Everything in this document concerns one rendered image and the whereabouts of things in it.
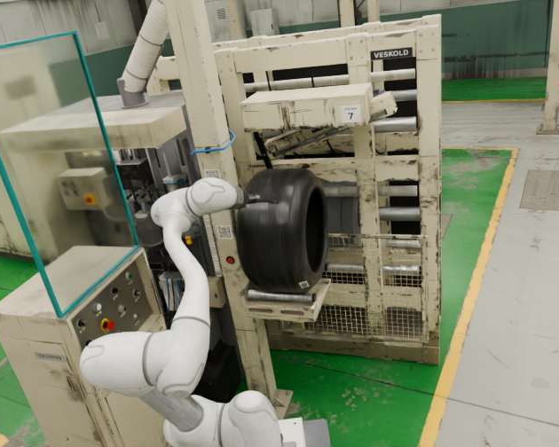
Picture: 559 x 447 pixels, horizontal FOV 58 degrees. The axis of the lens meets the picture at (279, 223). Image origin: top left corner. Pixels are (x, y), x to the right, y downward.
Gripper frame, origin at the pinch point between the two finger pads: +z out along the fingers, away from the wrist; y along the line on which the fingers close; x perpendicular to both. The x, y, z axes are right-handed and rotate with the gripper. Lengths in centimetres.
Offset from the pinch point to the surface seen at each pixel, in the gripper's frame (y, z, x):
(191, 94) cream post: -35, 11, 51
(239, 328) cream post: -51, 71, -59
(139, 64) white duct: -75, 27, 79
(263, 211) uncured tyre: -10.6, 25.3, -1.4
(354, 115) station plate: 26, 49, 40
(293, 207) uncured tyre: 2.0, 28.5, -0.5
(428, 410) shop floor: 36, 125, -114
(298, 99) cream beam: 2, 43, 50
